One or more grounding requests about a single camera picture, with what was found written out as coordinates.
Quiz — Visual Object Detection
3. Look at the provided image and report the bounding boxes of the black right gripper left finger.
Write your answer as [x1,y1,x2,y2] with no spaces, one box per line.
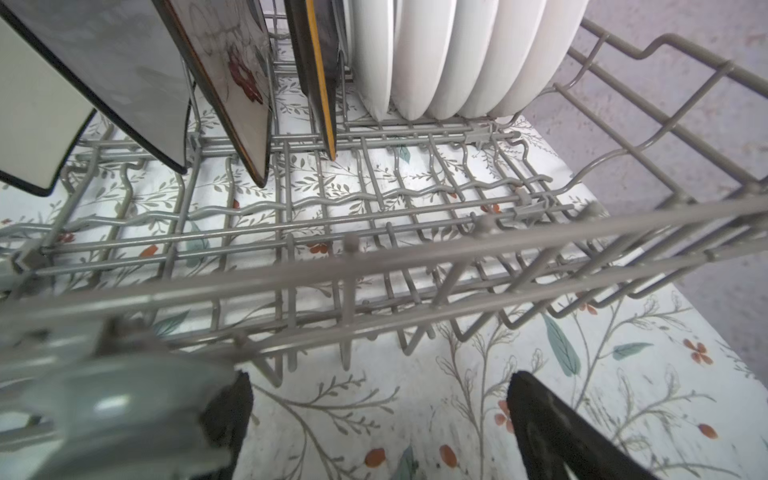
[193,371,253,480]

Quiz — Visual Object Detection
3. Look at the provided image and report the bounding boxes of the floral table mat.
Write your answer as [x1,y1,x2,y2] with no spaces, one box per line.
[0,35,768,480]

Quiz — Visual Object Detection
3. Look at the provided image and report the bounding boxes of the black square plate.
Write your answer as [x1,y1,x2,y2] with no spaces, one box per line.
[284,0,344,160]
[153,0,274,188]

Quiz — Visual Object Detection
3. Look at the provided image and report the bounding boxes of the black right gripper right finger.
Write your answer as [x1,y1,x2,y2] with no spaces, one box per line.
[506,371,654,479]

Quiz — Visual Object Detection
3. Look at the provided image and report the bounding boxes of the grey wire dish rack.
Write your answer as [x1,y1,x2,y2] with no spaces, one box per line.
[0,11,768,480]

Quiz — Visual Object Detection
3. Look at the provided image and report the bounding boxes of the white square plate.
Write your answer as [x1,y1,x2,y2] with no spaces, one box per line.
[1,19,96,197]
[1,1,190,174]

